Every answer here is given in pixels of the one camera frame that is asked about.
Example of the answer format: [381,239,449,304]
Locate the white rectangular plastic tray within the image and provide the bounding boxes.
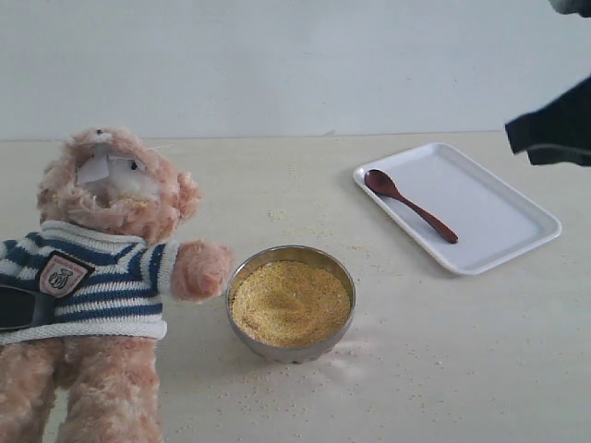
[353,142,561,275]

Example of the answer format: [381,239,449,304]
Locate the brown teddy bear striped sweater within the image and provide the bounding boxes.
[1,127,232,442]

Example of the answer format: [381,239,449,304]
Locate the yellow millet grains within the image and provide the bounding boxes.
[230,260,351,348]

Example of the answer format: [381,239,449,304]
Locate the metal bowl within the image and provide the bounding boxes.
[224,245,356,365]

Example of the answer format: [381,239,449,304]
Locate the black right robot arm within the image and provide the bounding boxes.
[504,77,590,168]

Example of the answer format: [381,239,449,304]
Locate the dark red wooden spoon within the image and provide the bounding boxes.
[364,169,459,245]

